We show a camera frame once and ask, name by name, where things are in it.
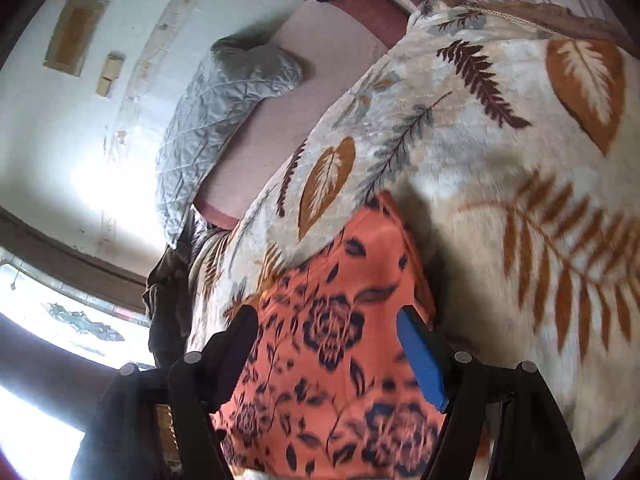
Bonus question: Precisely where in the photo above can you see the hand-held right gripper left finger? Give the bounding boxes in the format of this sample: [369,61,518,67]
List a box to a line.
[70,305,259,480]

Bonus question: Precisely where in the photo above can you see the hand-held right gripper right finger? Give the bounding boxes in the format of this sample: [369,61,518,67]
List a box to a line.
[396,306,586,480]

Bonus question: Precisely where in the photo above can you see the orange floral blouse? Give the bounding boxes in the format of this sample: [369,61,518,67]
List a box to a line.
[212,191,453,480]

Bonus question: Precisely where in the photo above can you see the dark brown knitted garment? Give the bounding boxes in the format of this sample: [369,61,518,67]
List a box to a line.
[142,207,211,368]

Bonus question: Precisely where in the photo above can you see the brown wooden cabinet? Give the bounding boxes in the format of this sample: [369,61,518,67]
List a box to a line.
[155,404,180,466]

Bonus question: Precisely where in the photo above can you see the cream leaf-print blanket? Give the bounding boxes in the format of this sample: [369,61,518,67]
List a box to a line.
[187,0,640,480]

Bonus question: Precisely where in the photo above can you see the stained glass window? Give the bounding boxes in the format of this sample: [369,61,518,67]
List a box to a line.
[0,247,157,480]

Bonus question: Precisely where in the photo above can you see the grey quilted pillow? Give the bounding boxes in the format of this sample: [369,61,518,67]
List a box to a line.
[155,35,304,250]

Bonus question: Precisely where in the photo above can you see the beige wall panel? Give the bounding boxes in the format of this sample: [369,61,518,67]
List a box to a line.
[44,0,109,77]

